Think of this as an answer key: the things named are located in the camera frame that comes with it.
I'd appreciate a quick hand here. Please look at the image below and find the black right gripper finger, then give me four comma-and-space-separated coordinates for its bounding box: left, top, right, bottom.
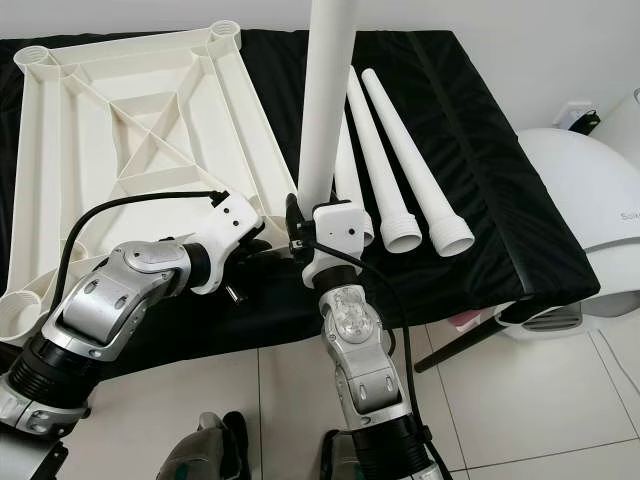
285, 193, 311, 263

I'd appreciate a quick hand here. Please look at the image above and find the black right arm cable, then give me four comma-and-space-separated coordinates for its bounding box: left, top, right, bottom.
335, 240, 456, 480

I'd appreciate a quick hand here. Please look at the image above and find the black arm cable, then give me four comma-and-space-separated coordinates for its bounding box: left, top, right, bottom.
55, 188, 231, 321
335, 240, 456, 480

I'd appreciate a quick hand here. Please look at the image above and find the white plastic table top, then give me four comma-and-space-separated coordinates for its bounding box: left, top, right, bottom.
0, 20, 306, 346

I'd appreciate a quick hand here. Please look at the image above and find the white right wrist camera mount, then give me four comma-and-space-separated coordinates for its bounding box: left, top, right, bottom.
302, 200, 369, 289

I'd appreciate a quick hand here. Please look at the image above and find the white rounded appliance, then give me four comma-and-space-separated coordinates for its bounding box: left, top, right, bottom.
495, 125, 640, 341

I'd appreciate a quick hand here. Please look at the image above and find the silver robot right leg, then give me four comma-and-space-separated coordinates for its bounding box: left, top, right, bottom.
320, 428, 391, 480

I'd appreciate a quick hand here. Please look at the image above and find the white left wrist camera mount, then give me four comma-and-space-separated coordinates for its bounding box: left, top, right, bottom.
190, 193, 269, 294

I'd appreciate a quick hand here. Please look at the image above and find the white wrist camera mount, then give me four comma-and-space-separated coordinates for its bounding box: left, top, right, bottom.
190, 193, 269, 294
302, 200, 369, 289

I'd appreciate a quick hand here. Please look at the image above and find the black metal table leg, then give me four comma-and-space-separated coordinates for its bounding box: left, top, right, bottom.
415, 318, 506, 374

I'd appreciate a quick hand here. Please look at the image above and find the white wall socket with plug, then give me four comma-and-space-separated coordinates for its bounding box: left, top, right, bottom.
558, 100, 601, 131

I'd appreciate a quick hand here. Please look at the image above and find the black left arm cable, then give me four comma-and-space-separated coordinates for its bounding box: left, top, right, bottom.
55, 188, 231, 321

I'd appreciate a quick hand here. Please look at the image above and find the white rounded bin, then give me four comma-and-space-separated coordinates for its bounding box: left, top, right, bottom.
600, 88, 640, 171

